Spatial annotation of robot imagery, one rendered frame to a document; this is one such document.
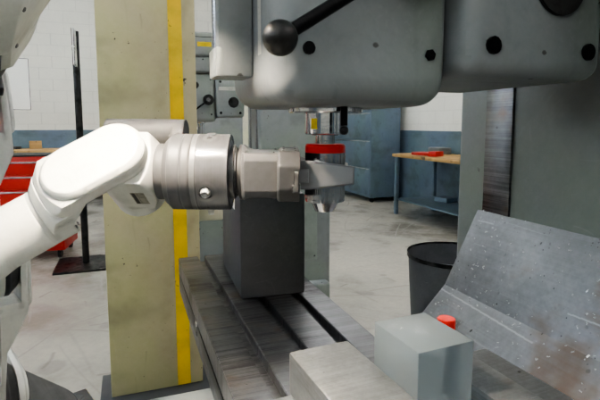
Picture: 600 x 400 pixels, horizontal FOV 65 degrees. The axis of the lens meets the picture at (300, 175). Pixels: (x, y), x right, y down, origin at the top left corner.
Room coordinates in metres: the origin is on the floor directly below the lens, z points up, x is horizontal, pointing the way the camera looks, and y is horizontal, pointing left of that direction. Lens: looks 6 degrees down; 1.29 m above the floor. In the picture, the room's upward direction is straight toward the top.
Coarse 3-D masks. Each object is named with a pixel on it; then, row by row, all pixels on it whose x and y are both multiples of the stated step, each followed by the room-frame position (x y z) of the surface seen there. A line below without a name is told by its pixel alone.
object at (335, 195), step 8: (312, 160) 0.53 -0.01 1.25; (320, 160) 0.53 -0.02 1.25; (328, 160) 0.52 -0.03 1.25; (336, 160) 0.53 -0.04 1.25; (344, 160) 0.54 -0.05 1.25; (304, 192) 0.55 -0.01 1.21; (312, 192) 0.53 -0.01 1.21; (320, 192) 0.53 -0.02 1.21; (328, 192) 0.52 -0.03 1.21; (336, 192) 0.53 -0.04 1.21; (344, 192) 0.54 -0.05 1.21; (312, 200) 0.53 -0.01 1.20; (320, 200) 0.53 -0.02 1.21; (328, 200) 0.53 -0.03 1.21; (336, 200) 0.53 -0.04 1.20; (344, 200) 0.54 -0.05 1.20
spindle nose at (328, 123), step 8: (312, 112) 0.53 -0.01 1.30; (320, 112) 0.53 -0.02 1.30; (328, 112) 0.52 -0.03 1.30; (336, 112) 0.53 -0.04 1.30; (320, 120) 0.53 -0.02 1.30; (328, 120) 0.52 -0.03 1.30; (336, 120) 0.53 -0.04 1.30; (320, 128) 0.53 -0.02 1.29; (328, 128) 0.52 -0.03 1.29; (336, 128) 0.53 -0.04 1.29
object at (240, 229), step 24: (240, 216) 0.81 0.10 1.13; (264, 216) 0.82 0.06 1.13; (288, 216) 0.83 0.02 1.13; (240, 240) 0.81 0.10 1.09; (264, 240) 0.82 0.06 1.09; (288, 240) 0.83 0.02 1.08; (240, 264) 0.81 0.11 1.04; (264, 264) 0.82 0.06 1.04; (288, 264) 0.83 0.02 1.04; (240, 288) 0.81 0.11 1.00; (264, 288) 0.82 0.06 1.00; (288, 288) 0.83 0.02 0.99
